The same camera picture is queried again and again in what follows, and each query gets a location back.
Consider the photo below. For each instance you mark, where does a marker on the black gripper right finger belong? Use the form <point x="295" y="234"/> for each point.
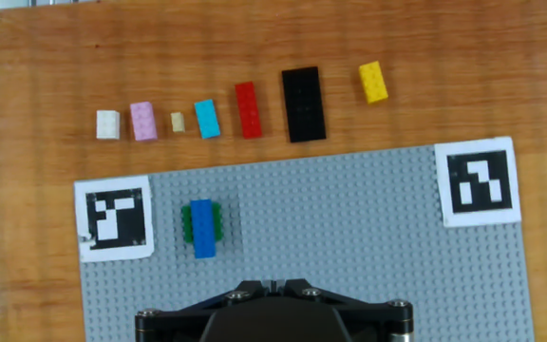
<point x="378" y="323"/>

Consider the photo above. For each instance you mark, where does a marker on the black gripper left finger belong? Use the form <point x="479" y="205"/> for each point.
<point x="169" y="325"/>

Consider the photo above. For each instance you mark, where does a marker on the red Lego brick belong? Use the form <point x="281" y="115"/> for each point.
<point x="248" y="110"/>

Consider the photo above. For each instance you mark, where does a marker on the yellow Lego brick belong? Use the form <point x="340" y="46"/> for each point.
<point x="373" y="82"/>

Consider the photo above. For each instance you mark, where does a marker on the grey Lego baseplate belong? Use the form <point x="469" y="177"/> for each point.
<point x="349" y="237"/>

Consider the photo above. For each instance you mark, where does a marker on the blue Lego brick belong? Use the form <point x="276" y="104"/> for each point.
<point x="203" y="228"/>

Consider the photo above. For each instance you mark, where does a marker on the green Lego brick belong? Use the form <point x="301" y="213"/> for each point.
<point x="185" y="223"/>

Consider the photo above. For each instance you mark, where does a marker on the small beige Lego brick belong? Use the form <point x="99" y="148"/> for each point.
<point x="177" y="122"/>

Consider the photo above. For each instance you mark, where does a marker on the pink Lego brick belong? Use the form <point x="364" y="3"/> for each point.
<point x="143" y="121"/>

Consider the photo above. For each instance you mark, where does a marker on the white Lego brick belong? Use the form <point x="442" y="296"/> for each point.
<point x="107" y="125"/>

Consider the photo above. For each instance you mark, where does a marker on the cyan Lego brick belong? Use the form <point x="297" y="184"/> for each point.
<point x="207" y="119"/>

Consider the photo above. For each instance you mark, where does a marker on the black Lego plate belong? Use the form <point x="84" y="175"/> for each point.
<point x="304" y="104"/>

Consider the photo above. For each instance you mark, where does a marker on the black white fiducial marker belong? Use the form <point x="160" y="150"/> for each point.
<point x="114" y="218"/>
<point x="478" y="182"/>

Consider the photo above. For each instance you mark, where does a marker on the wood pattern table mat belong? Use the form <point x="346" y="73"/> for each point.
<point x="273" y="38"/>

